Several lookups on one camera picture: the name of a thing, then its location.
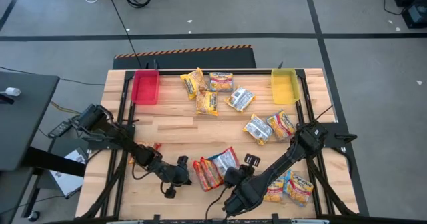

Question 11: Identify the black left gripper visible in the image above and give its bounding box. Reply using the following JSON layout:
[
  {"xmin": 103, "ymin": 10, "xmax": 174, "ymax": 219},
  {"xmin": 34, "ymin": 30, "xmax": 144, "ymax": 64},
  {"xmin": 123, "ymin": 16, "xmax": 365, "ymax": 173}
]
[{"xmin": 156, "ymin": 155, "xmax": 193, "ymax": 199}]

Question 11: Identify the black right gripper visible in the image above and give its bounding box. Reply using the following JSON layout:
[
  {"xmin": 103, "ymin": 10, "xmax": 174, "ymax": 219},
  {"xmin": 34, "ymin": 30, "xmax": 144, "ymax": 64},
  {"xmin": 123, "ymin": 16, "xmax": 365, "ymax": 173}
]
[{"xmin": 224, "ymin": 153, "xmax": 262, "ymax": 189}]

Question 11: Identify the blue-edged yellow ramen packet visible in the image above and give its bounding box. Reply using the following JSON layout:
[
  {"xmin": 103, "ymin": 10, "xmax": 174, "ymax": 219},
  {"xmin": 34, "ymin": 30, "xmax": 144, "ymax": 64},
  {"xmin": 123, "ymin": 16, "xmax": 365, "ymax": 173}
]
[
  {"xmin": 266, "ymin": 109, "xmax": 297, "ymax": 141},
  {"xmin": 263, "ymin": 175, "xmax": 286, "ymax": 203},
  {"xmin": 209, "ymin": 72, "xmax": 234, "ymax": 93},
  {"xmin": 283, "ymin": 169, "xmax": 314, "ymax": 207}
]

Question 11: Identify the orange chicken ramen packet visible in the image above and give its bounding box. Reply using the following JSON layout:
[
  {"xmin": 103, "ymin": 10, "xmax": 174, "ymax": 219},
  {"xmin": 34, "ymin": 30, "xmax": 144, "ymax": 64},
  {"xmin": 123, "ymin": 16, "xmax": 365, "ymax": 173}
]
[
  {"xmin": 224, "ymin": 86, "xmax": 257, "ymax": 113},
  {"xmin": 180, "ymin": 67, "xmax": 208, "ymax": 101},
  {"xmin": 195, "ymin": 89, "xmax": 219, "ymax": 117},
  {"xmin": 242, "ymin": 113, "xmax": 274, "ymax": 146}
]

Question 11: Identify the red plastic bin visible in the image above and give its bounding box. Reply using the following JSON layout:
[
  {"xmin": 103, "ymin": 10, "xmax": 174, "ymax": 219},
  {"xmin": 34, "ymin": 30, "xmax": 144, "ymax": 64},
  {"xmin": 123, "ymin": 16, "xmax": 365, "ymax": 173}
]
[{"xmin": 131, "ymin": 69, "xmax": 161, "ymax": 105}]

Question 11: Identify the yellow plastic bin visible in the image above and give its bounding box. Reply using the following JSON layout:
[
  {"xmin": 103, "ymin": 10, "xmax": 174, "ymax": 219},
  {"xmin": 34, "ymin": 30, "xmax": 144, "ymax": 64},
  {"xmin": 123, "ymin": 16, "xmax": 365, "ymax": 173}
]
[{"xmin": 270, "ymin": 68, "xmax": 301, "ymax": 105}]

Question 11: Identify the white printed booklet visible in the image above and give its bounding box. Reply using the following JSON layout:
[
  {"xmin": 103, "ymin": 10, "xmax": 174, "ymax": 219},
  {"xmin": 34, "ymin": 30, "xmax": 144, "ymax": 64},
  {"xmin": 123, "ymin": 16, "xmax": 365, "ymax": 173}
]
[{"xmin": 49, "ymin": 148, "xmax": 89, "ymax": 197}]

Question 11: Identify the black hazard-striped floor mat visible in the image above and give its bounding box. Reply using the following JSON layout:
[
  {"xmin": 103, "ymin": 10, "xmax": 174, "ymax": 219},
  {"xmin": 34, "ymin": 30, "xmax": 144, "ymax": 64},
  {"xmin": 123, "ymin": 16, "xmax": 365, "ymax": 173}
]
[{"xmin": 112, "ymin": 44, "xmax": 257, "ymax": 70}]

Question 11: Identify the black power adapter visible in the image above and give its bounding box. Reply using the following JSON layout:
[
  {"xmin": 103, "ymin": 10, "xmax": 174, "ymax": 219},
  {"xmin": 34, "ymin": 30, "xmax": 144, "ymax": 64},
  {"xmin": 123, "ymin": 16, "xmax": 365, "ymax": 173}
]
[{"xmin": 47, "ymin": 119, "xmax": 73, "ymax": 139}]

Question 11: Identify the black desk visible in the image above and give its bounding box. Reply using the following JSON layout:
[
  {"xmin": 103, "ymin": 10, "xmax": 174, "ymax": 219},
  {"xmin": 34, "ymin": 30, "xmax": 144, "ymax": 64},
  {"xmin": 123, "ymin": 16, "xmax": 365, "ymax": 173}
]
[{"xmin": 0, "ymin": 71, "xmax": 61, "ymax": 171}]

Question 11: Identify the small black desk object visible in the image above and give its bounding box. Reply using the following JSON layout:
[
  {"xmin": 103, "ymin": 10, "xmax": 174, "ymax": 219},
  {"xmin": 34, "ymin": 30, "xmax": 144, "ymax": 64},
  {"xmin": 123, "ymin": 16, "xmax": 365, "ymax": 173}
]
[{"xmin": 0, "ymin": 93, "xmax": 16, "ymax": 105}]

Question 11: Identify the black box with screen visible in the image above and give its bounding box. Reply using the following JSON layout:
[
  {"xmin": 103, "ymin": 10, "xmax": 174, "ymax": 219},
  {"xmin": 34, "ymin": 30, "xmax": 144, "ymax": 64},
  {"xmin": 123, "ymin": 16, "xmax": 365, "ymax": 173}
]
[{"xmin": 401, "ymin": 3, "xmax": 427, "ymax": 29}]

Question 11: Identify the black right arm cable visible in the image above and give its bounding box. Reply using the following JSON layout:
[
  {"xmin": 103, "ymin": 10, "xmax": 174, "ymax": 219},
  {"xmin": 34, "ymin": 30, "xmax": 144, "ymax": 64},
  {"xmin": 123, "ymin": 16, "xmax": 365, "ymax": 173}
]
[{"xmin": 205, "ymin": 187, "xmax": 231, "ymax": 220}]

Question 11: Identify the black aluminium table frame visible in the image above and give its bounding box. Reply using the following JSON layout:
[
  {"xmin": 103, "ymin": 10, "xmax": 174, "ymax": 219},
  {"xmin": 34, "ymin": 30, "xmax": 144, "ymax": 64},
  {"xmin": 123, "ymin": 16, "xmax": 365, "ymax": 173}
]
[{"xmin": 78, "ymin": 69, "xmax": 370, "ymax": 224}]

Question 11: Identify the black desk leg frame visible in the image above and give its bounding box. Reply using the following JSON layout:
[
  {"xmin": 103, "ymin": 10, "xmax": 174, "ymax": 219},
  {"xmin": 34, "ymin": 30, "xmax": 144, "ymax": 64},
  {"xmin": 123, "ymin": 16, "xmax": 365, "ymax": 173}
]
[{"xmin": 20, "ymin": 146, "xmax": 87, "ymax": 222}]

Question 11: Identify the long black floor cable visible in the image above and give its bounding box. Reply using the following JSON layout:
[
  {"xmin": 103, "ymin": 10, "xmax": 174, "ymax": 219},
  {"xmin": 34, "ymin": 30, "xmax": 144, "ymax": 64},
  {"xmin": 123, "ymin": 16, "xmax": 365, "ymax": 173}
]
[{"xmin": 105, "ymin": 0, "xmax": 143, "ymax": 69}]

